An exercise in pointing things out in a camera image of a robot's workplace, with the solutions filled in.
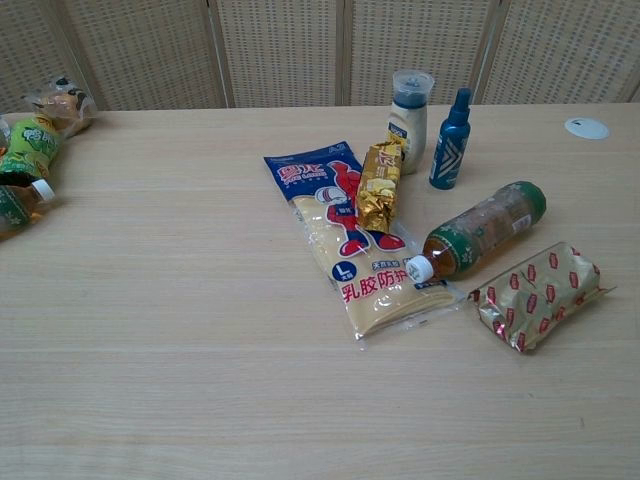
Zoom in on blue spray bottle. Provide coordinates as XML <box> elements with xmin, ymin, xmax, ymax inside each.
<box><xmin>428</xmin><ymin>87</ymin><xmax>473</xmax><ymax>191</ymax></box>

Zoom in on rubber glove package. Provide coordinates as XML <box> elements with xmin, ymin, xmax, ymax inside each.
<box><xmin>263</xmin><ymin>144</ymin><xmax>466</xmax><ymax>354</ymax></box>

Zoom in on gold foil snack packet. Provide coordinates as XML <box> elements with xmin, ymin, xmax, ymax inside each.
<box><xmin>354</xmin><ymin>141</ymin><xmax>405</xmax><ymax>235</ymax></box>

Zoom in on small clear cup jar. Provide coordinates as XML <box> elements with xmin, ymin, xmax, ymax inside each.
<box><xmin>385</xmin><ymin>69</ymin><xmax>435</xmax><ymax>176</ymax></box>

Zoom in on tea bottle with green label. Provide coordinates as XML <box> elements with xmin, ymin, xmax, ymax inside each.
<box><xmin>405</xmin><ymin>180</ymin><xmax>548</xmax><ymax>286</ymax></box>
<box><xmin>0</xmin><ymin>178</ymin><xmax>55</xmax><ymax>241</ymax></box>

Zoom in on woven folding screen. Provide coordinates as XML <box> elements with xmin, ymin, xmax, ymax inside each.
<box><xmin>0</xmin><ymin>0</ymin><xmax>640</xmax><ymax>114</ymax></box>

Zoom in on red white flat packet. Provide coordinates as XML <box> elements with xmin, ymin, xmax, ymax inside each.
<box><xmin>467</xmin><ymin>241</ymin><xmax>617</xmax><ymax>354</ymax></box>

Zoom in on white round lid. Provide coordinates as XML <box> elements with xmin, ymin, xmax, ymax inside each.
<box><xmin>564</xmin><ymin>117</ymin><xmax>611</xmax><ymax>141</ymax></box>

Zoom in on clear bag of bread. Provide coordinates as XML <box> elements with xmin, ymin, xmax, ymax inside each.
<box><xmin>23</xmin><ymin>75</ymin><xmax>97</xmax><ymax>139</ymax></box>

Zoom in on green labelled drink bottle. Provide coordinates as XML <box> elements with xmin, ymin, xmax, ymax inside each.
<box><xmin>0</xmin><ymin>113</ymin><xmax>65</xmax><ymax>185</ymax></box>

